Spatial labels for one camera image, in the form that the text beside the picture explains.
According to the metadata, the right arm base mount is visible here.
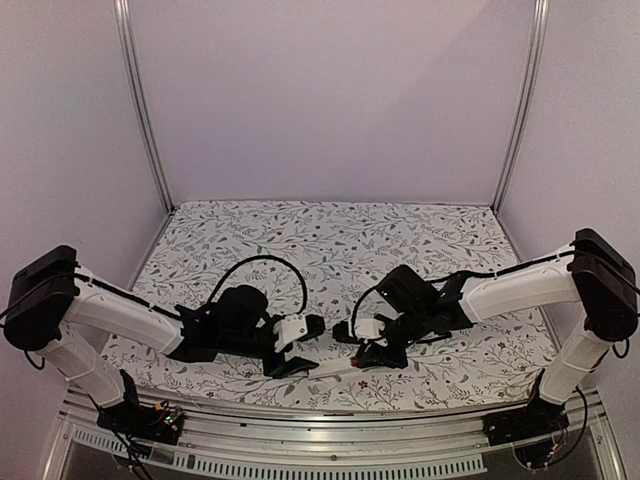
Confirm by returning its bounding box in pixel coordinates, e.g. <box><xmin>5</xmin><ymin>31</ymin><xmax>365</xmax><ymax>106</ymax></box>
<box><xmin>482</xmin><ymin>387</ymin><xmax>589</xmax><ymax>471</ymax></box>

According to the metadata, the aluminium front rail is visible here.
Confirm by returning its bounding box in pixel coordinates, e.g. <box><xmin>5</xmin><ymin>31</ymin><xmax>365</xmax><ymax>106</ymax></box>
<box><xmin>43</xmin><ymin>388</ymin><xmax>632</xmax><ymax>479</ymax></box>

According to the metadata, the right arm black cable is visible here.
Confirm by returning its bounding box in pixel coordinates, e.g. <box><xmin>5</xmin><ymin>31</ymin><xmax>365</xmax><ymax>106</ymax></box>
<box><xmin>349</xmin><ymin>284</ymin><xmax>386</xmax><ymax>346</ymax></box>

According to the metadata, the white remote control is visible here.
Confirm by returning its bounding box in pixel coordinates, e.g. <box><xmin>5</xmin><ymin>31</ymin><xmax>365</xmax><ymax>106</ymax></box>
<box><xmin>308</xmin><ymin>358</ymin><xmax>360</xmax><ymax>380</ymax></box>

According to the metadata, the left aluminium frame post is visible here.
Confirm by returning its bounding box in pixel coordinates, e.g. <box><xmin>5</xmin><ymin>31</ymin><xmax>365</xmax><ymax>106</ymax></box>
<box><xmin>113</xmin><ymin>0</ymin><xmax>175</xmax><ymax>215</ymax></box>

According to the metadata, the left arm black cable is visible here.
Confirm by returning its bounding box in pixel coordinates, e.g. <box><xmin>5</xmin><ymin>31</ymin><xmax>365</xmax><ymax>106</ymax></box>
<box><xmin>204</xmin><ymin>254</ymin><xmax>309</xmax><ymax>316</ymax></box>

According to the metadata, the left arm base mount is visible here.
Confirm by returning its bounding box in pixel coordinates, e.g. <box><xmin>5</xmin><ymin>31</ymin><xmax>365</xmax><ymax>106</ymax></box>
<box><xmin>97</xmin><ymin>370</ymin><xmax>185</xmax><ymax>446</ymax></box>

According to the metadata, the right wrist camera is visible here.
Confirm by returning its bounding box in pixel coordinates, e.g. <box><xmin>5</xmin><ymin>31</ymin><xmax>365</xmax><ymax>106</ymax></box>
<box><xmin>332</xmin><ymin>318</ymin><xmax>388</xmax><ymax>347</ymax></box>

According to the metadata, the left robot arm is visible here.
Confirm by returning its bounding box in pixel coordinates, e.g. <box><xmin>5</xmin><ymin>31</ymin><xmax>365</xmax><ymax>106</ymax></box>
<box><xmin>1</xmin><ymin>245</ymin><xmax>325</xmax><ymax>434</ymax></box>

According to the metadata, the right aluminium frame post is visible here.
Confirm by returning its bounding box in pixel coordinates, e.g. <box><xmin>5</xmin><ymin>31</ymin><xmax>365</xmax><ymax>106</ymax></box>
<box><xmin>491</xmin><ymin>0</ymin><xmax>549</xmax><ymax>217</ymax></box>

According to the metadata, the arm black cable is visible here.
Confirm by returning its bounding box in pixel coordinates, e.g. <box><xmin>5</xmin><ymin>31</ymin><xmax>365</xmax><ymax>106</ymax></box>
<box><xmin>349</xmin><ymin>284</ymin><xmax>386</xmax><ymax>346</ymax></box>
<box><xmin>204</xmin><ymin>254</ymin><xmax>309</xmax><ymax>316</ymax></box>

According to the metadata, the floral patterned table mat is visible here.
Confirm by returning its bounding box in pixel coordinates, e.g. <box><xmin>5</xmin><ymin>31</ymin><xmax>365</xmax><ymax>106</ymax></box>
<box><xmin>102</xmin><ymin>201</ymin><xmax>556</xmax><ymax>411</ymax></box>

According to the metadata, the aluminium frame post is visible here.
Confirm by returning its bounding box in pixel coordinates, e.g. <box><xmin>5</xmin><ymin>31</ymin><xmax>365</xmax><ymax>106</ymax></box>
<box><xmin>113</xmin><ymin>0</ymin><xmax>175</xmax><ymax>215</ymax></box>
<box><xmin>491</xmin><ymin>0</ymin><xmax>549</xmax><ymax>217</ymax></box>

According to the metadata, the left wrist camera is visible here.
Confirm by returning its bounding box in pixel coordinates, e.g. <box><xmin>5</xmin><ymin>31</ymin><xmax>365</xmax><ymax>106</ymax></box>
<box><xmin>272</xmin><ymin>314</ymin><xmax>325</xmax><ymax>353</ymax></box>

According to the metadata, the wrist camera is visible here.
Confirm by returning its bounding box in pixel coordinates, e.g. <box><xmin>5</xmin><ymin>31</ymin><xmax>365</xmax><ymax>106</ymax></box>
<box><xmin>332</xmin><ymin>318</ymin><xmax>388</xmax><ymax>347</ymax></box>
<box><xmin>272</xmin><ymin>314</ymin><xmax>325</xmax><ymax>353</ymax></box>

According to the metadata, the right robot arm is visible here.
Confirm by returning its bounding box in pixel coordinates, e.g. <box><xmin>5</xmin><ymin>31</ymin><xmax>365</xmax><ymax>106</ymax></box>
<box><xmin>347</xmin><ymin>229</ymin><xmax>639</xmax><ymax>436</ymax></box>

